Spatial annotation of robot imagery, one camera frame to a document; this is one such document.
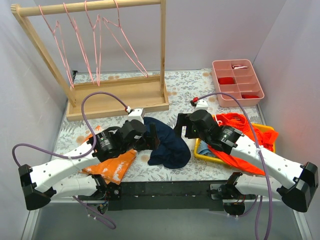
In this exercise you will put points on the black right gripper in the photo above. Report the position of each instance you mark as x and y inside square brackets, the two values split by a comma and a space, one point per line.
[186, 127]

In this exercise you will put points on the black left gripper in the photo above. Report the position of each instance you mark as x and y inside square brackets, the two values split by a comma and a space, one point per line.
[149, 136]

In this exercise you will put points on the navy blue shorts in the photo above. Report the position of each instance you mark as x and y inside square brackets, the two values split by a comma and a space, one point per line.
[172, 152]

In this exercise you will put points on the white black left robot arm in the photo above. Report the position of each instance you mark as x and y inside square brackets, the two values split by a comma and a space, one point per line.
[52, 180]

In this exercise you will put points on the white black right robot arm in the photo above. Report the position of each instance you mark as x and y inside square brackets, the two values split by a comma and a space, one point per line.
[293, 183]

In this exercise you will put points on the orange white patterned shorts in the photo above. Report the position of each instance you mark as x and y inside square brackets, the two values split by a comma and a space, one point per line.
[112, 170]

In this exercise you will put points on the bright orange shorts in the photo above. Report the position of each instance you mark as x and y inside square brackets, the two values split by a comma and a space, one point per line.
[239, 122]

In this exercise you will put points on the light blue cloth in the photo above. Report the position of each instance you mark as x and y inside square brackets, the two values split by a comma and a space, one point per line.
[206, 152]

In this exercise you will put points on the wooden clothes rack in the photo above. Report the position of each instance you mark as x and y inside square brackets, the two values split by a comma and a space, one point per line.
[111, 98]

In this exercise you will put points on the pink divided organizer tray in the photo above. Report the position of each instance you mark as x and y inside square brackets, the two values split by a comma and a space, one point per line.
[246, 82]

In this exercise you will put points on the red white item in organizer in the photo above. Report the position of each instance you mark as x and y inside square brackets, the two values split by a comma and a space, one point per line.
[238, 66]

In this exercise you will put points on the yellow plastic tray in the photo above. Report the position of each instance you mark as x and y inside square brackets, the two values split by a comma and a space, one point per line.
[265, 128]

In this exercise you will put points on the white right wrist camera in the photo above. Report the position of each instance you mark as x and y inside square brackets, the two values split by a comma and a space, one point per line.
[199, 104]

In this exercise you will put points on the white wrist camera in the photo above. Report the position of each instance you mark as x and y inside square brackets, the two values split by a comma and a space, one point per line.
[135, 114]
[199, 104]

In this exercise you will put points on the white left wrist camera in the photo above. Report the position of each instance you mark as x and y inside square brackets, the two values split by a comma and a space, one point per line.
[135, 114]

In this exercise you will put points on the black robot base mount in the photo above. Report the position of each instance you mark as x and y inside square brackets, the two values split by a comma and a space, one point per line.
[172, 195]

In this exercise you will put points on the pink wire hanger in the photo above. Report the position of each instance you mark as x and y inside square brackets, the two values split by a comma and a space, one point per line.
[80, 42]
[123, 41]
[57, 34]
[97, 42]

